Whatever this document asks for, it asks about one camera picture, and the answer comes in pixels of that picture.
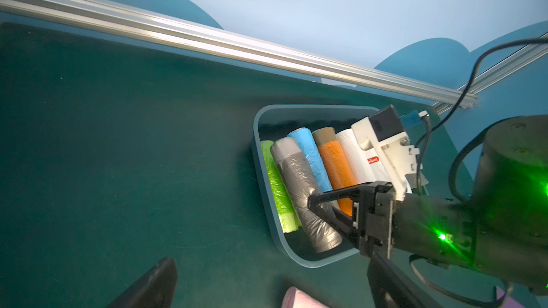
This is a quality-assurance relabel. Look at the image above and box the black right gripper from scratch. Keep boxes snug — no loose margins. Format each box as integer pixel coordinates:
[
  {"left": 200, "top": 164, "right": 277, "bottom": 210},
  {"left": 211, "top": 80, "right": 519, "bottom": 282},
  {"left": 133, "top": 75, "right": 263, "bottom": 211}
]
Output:
[{"left": 308, "top": 182, "right": 475, "bottom": 265}]

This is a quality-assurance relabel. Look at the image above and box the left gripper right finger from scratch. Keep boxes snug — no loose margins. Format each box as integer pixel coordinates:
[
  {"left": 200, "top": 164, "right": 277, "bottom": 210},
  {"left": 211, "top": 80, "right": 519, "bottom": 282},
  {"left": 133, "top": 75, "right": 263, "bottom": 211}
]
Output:
[{"left": 368, "top": 251, "right": 441, "bottom": 308}]

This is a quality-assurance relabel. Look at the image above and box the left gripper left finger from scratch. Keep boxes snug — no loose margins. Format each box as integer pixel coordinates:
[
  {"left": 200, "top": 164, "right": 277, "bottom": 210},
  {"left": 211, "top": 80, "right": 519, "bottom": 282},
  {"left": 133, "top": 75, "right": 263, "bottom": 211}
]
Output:
[{"left": 107, "top": 258, "right": 178, "bottom": 307}]

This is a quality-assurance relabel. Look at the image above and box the dark grey bag roll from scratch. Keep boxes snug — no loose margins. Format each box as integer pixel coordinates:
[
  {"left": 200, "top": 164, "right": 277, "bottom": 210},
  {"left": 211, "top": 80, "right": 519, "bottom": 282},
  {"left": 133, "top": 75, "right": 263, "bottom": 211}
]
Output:
[{"left": 271, "top": 137, "right": 343, "bottom": 253}]

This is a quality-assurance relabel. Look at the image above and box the small white roll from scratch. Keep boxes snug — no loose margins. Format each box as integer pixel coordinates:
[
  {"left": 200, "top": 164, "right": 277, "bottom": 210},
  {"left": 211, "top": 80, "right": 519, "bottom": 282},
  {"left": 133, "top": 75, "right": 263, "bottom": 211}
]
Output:
[{"left": 336, "top": 128, "right": 378, "bottom": 183}]

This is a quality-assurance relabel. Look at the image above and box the blue roll gold end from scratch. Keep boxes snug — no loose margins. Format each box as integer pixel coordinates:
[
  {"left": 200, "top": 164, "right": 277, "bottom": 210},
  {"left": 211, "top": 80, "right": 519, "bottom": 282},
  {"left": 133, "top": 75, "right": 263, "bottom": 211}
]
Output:
[{"left": 288, "top": 128, "right": 333, "bottom": 193}]

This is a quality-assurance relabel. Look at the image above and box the pink bag roll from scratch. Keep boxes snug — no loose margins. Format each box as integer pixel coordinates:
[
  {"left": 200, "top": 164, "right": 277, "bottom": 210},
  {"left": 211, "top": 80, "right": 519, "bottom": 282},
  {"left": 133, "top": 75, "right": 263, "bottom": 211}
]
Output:
[{"left": 281, "top": 287, "right": 328, "bottom": 308}]

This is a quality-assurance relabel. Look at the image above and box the white roll red label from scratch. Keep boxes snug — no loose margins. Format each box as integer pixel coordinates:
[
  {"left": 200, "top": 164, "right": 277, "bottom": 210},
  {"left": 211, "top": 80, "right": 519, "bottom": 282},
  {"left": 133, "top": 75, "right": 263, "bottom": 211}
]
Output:
[{"left": 365, "top": 148, "right": 391, "bottom": 182}]

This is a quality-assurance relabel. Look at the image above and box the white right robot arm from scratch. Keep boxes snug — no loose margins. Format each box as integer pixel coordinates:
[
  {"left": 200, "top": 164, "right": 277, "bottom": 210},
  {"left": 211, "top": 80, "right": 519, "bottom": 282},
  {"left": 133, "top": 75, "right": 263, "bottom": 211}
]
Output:
[{"left": 308, "top": 115, "right": 547, "bottom": 296}]

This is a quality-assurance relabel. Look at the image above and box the teal plastic storage box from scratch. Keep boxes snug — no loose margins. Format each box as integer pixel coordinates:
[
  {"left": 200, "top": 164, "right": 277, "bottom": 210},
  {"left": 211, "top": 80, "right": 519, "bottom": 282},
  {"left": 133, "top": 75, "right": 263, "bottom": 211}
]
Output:
[{"left": 251, "top": 105, "right": 379, "bottom": 268}]

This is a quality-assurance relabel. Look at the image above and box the metal enclosure frame bar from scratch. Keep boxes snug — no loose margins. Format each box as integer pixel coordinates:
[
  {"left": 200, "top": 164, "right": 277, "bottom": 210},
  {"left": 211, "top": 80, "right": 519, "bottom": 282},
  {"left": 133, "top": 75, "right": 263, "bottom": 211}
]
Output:
[{"left": 0, "top": 0, "right": 548, "bottom": 114}]

